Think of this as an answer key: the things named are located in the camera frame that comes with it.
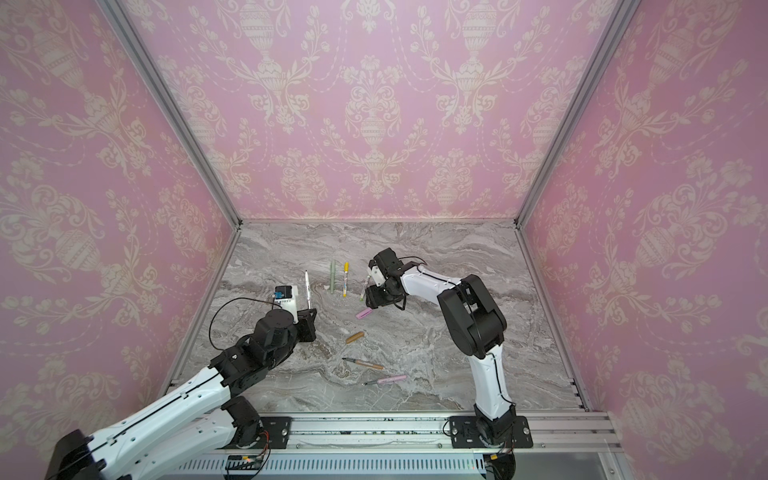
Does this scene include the white marker bright green cap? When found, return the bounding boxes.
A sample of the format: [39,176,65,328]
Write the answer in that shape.
[304,270,312,309]

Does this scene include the light green fountain pen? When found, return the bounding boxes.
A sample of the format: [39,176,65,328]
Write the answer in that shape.
[329,259,337,294]

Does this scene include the white yellow marker pen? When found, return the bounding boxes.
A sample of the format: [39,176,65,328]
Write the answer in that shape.
[342,262,350,298]

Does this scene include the white green marker pen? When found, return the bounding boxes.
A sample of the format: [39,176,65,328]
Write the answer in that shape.
[359,274,371,301]

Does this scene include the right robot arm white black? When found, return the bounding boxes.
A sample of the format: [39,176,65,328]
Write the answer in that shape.
[364,248,517,446]

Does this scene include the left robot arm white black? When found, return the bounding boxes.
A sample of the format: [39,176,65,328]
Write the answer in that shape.
[46,308,317,479]

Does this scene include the pink pen cap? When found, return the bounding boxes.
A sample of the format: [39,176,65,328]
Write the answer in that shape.
[356,308,373,320]

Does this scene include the tan brown pen cap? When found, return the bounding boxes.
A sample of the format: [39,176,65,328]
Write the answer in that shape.
[345,331,365,344]

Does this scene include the brown fountain pen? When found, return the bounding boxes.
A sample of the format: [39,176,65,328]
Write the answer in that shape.
[342,357,385,370]

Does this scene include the pink fountain pen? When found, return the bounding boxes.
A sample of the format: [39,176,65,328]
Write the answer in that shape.
[363,374,408,386]

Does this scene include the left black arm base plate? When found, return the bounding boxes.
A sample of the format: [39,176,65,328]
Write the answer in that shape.
[221,416,293,450]

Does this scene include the white vented cable duct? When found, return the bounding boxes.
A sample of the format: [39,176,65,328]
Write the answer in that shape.
[164,452,486,479]

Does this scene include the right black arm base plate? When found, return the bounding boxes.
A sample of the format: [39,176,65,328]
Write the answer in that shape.
[445,416,534,449]

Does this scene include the aluminium front rail frame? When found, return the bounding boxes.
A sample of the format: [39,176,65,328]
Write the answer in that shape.
[104,410,631,480]

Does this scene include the left aluminium corner post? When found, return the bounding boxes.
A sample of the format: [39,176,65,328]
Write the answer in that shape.
[96,0,242,230]

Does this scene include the aluminium corner post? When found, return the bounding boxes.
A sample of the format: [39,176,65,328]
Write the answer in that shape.
[96,0,242,230]
[515,0,641,231]

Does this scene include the right aluminium corner post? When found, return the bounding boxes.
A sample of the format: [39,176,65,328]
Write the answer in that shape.
[515,0,641,231]

